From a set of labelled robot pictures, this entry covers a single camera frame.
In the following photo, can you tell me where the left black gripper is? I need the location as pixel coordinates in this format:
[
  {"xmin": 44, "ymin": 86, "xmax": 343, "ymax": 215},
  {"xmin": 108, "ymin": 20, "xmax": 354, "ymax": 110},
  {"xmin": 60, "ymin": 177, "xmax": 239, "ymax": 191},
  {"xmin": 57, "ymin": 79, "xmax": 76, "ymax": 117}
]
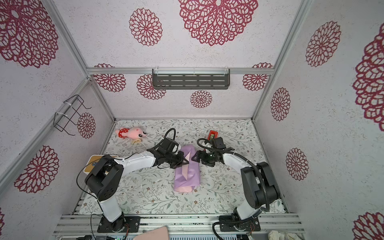
[{"xmin": 165, "ymin": 150, "xmax": 190, "ymax": 169}]

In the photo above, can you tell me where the pink wrapping paper sheet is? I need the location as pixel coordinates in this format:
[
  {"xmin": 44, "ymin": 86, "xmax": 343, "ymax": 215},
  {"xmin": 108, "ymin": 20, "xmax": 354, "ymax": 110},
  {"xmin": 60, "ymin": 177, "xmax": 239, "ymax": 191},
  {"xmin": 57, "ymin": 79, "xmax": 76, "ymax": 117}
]
[{"xmin": 174, "ymin": 145, "xmax": 201, "ymax": 193}]

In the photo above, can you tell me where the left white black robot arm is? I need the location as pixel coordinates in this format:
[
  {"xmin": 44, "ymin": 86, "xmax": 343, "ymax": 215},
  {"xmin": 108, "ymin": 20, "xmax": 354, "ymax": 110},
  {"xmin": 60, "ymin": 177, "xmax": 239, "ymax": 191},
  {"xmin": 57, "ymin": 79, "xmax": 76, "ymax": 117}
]
[{"xmin": 85, "ymin": 128, "xmax": 189, "ymax": 225}]

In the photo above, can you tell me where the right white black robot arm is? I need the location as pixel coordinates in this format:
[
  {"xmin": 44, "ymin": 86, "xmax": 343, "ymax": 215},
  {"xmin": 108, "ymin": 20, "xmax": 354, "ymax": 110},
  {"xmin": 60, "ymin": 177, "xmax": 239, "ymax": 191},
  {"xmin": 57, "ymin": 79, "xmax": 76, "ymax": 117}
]
[{"xmin": 192, "ymin": 137, "xmax": 281, "ymax": 222}]

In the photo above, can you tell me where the white wooden tissue box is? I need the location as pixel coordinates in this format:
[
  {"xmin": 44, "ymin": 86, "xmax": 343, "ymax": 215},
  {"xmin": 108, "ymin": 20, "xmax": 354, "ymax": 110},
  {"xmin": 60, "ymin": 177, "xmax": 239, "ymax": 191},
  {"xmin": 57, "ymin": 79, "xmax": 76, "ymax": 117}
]
[{"xmin": 83, "ymin": 155, "xmax": 103, "ymax": 175}]

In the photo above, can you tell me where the red tape dispenser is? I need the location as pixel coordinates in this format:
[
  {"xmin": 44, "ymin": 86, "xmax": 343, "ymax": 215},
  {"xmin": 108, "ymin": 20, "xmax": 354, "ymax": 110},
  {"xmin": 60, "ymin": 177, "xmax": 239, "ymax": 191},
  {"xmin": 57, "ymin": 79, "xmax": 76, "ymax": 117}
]
[{"xmin": 207, "ymin": 130, "xmax": 218, "ymax": 141}]

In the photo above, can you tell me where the pink plush toy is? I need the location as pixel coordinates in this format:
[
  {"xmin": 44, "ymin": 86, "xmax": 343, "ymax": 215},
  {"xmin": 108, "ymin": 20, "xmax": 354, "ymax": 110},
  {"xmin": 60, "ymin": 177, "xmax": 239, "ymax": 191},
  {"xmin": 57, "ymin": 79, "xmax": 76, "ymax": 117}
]
[{"xmin": 115, "ymin": 127, "xmax": 147, "ymax": 140}]

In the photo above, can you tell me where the pink cloth at bottom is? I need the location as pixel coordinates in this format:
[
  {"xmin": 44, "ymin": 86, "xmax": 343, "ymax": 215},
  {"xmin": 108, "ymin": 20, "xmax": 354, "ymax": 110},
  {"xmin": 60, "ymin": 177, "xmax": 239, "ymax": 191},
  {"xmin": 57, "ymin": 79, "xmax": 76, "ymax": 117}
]
[{"xmin": 133, "ymin": 226, "xmax": 170, "ymax": 240}]

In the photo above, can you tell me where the white cloth bottom right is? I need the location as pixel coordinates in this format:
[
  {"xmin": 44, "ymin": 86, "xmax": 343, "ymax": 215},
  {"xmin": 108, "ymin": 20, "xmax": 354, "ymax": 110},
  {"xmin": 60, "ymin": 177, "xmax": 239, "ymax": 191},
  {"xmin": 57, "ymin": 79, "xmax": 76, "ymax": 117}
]
[{"xmin": 268, "ymin": 230, "xmax": 304, "ymax": 240}]

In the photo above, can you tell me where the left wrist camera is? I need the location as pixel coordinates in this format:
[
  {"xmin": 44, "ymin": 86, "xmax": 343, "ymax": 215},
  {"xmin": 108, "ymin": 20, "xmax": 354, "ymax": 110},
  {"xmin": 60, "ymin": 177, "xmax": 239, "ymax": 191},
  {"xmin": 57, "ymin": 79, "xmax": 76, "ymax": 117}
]
[{"xmin": 163, "ymin": 138, "xmax": 179, "ymax": 153}]

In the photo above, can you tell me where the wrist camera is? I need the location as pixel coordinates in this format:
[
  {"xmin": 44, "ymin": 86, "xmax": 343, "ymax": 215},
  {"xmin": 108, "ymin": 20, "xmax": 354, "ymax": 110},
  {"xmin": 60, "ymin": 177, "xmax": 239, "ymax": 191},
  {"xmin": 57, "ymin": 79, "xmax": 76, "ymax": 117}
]
[
  {"xmin": 163, "ymin": 138, "xmax": 179, "ymax": 153},
  {"xmin": 212, "ymin": 137, "xmax": 226, "ymax": 150}
]

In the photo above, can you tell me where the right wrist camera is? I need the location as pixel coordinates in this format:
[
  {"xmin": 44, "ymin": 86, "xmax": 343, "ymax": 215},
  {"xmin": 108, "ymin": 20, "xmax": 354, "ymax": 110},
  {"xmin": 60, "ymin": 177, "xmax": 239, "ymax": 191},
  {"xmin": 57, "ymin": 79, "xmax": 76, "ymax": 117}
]
[{"xmin": 212, "ymin": 137, "xmax": 226, "ymax": 150}]

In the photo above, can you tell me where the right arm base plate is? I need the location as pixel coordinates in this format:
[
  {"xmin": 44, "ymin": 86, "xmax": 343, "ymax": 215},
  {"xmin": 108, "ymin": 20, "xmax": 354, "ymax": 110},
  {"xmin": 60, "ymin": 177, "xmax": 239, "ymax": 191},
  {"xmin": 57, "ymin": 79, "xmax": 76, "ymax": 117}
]
[{"xmin": 219, "ymin": 215, "xmax": 261, "ymax": 232}]

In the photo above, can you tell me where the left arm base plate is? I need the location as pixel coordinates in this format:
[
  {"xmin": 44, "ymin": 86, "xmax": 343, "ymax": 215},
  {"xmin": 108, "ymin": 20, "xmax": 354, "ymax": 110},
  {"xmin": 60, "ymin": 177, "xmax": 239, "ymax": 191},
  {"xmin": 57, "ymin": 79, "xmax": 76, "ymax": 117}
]
[{"xmin": 97, "ymin": 217, "xmax": 141, "ymax": 233}]

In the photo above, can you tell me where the grey wall shelf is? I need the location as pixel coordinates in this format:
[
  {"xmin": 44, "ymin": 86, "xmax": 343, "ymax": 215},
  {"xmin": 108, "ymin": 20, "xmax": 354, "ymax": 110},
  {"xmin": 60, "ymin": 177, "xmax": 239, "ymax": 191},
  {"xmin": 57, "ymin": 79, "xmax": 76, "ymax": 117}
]
[{"xmin": 152, "ymin": 68, "xmax": 231, "ymax": 90}]

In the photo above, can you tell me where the black wire wall rack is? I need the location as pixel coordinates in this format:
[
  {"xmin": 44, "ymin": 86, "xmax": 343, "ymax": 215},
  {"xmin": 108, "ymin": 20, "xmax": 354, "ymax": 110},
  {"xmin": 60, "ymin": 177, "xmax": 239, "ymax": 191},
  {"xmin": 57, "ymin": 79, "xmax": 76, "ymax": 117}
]
[{"xmin": 53, "ymin": 95, "xmax": 91, "ymax": 136}]

